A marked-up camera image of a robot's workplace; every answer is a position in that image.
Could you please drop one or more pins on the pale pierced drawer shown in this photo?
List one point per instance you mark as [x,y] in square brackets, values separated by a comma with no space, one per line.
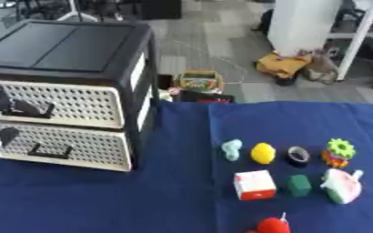
[83,103]
[97,148]

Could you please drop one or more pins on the black drawer cabinet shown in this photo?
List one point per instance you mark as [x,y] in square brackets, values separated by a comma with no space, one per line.
[83,45]

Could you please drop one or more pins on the white tripod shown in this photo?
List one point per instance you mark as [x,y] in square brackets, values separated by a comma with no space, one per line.
[75,12]

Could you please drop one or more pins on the colourful printed box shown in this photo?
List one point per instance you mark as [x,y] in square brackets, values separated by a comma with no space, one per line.
[198,81]

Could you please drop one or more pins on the black box with red mark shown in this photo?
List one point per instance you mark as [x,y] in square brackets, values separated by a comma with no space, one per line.
[203,96]

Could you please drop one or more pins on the light teal soft toy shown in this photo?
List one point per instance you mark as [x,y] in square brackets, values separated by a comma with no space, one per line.
[231,150]

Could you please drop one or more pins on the white and red box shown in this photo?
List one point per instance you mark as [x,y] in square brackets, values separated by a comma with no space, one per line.
[254,183]

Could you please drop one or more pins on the yellow toy lemon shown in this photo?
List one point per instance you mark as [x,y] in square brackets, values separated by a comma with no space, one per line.
[263,153]

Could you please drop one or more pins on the small black round object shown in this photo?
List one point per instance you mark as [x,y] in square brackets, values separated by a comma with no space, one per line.
[286,81]

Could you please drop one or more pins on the red toy fruit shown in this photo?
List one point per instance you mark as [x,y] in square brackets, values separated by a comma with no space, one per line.
[273,226]

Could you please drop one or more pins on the black tape roll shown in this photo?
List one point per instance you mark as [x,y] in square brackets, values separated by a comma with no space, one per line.
[298,159]

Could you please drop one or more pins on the dark green block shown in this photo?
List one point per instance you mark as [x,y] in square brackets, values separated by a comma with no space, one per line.
[299,185]

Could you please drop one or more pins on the white pillar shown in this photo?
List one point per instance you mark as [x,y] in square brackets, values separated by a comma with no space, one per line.
[303,24]

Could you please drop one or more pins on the grey mesh bag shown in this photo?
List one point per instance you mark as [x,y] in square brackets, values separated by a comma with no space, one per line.
[321,68]

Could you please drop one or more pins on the green gear stacking toy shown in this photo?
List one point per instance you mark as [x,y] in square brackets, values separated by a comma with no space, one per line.
[339,150]

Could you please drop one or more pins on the toy watermelon slice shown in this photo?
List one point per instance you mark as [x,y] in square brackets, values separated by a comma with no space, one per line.
[341,186]

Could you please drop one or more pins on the white slanted table leg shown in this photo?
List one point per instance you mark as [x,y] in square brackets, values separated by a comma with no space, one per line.
[359,36]

